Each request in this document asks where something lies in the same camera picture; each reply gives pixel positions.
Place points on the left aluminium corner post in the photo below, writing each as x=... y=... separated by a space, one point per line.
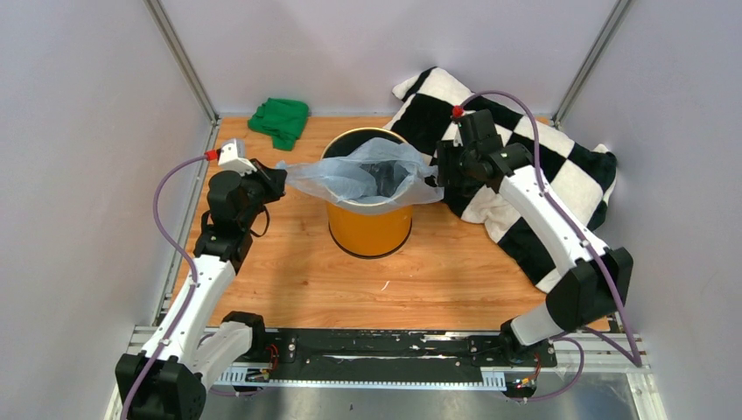
x=169 y=33

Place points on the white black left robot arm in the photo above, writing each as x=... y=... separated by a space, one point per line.
x=170 y=377

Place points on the aluminium corner post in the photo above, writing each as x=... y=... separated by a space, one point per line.
x=611 y=25
x=169 y=33

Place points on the green cloth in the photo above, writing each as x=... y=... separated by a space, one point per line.
x=283 y=120

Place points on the aluminium frame rail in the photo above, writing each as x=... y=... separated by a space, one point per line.
x=578 y=355

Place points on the orange trash bin gold rim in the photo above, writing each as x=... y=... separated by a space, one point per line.
x=359 y=235

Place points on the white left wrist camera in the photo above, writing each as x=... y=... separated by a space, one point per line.
x=232 y=157

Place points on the right aluminium corner post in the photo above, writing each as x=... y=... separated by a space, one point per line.
x=611 y=25

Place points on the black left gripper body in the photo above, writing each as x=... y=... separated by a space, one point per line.
x=259 y=188

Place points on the translucent blue plastic bag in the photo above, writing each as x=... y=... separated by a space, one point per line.
x=378 y=177

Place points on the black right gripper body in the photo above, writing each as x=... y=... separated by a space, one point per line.
x=460 y=171

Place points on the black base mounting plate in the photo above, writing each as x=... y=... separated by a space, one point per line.
x=313 y=357

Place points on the black white checkered pillow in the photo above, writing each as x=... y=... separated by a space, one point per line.
x=582 y=179

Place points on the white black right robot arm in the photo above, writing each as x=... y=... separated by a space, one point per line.
x=594 y=278

